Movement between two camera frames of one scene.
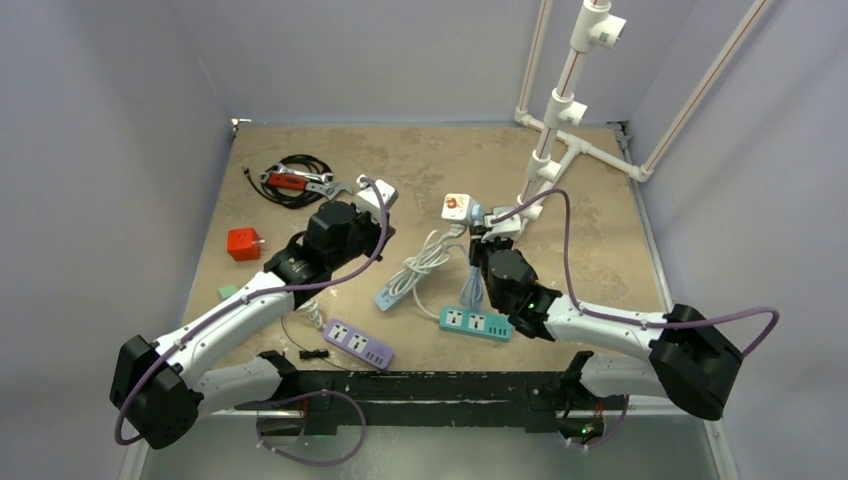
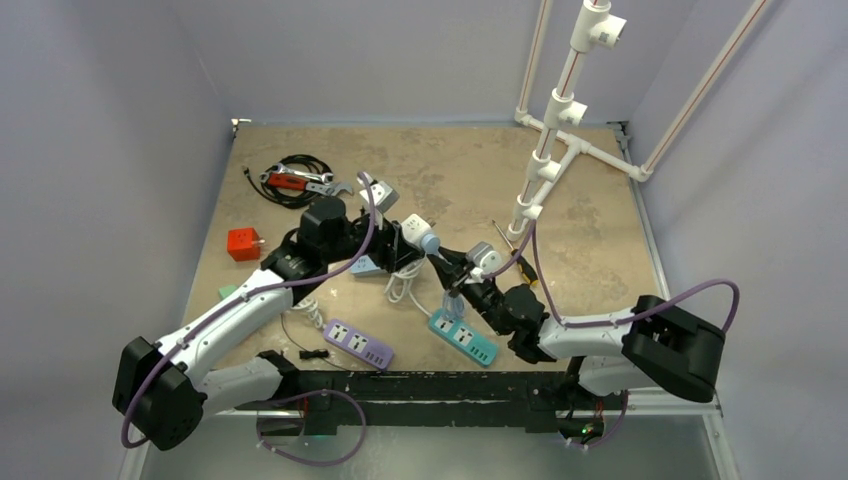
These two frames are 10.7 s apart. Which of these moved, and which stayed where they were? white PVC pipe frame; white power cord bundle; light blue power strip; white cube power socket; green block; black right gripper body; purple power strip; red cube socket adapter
Moved: light blue power strip; white power cord bundle; white cube power socket; black right gripper body
Stayed: green block; white PVC pipe frame; purple power strip; red cube socket adapter
